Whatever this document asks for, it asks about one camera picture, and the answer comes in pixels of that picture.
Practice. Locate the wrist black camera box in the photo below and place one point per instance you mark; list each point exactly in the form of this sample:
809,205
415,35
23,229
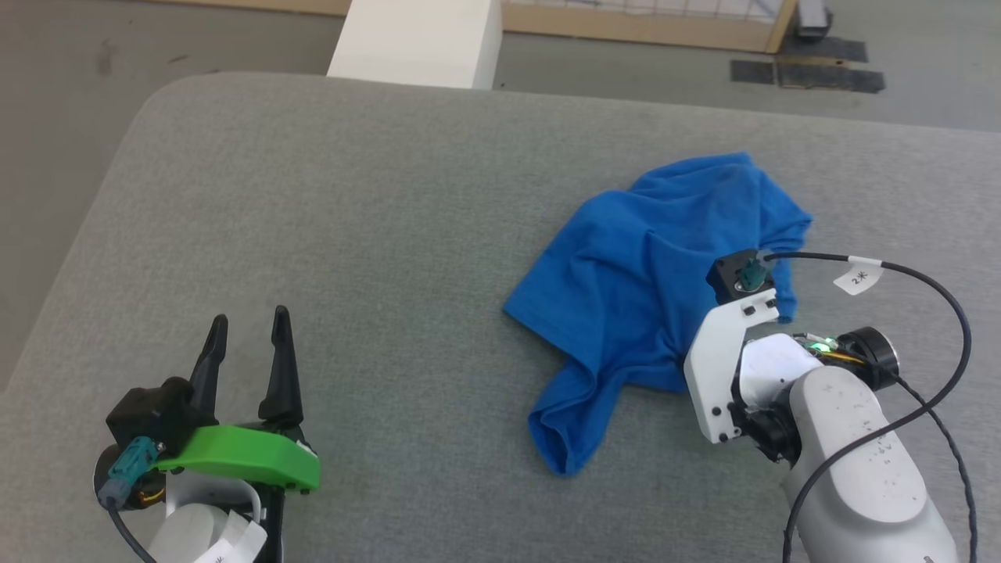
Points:
152,410
735,275

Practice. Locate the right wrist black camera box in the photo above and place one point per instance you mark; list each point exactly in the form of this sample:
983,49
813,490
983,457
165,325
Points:
735,275

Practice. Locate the small black floor tape patch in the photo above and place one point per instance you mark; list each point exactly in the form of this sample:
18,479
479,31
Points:
829,48

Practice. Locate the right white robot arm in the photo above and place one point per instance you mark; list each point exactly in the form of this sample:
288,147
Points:
860,461

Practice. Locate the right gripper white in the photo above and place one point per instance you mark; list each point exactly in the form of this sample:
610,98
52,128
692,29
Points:
715,367

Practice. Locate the wooden frame mesh fence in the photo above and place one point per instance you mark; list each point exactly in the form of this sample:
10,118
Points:
641,30

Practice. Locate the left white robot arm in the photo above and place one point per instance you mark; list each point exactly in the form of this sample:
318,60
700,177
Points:
188,536

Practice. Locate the blue t-shirt garment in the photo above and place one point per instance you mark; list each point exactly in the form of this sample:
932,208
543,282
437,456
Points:
626,274

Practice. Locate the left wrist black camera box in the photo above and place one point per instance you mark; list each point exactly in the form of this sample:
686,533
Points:
152,410

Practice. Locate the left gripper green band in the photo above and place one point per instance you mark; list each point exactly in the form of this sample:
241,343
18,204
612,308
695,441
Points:
242,457

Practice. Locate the white rectangular pillar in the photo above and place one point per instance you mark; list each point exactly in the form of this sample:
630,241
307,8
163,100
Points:
418,39

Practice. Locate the large black floor tape patch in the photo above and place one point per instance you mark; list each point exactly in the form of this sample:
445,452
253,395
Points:
813,76

